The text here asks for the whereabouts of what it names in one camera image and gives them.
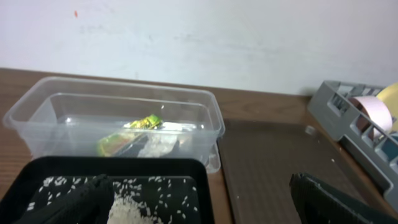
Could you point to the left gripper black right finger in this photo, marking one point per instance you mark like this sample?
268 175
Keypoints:
317 202

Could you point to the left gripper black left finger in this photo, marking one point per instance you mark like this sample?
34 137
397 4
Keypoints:
90 203

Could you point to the green snack wrapper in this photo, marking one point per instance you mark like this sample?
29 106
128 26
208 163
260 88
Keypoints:
129 133

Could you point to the rice leftovers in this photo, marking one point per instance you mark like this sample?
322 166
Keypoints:
147 199

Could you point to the white tissue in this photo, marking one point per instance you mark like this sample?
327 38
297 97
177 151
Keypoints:
169 145

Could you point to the pink bowl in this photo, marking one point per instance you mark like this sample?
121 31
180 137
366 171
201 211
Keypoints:
374 110

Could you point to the yellow plate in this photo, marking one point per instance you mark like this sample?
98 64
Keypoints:
389 96

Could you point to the blue bowl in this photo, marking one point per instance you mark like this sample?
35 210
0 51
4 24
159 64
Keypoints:
389 148

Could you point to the black waste tray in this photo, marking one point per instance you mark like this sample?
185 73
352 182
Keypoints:
17 198

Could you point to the clear plastic waste bin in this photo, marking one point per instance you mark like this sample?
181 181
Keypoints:
68 116

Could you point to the grey dishwasher rack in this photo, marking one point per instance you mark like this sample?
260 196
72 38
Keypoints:
362 137

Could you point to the dark brown serving tray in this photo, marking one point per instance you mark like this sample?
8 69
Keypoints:
259 158

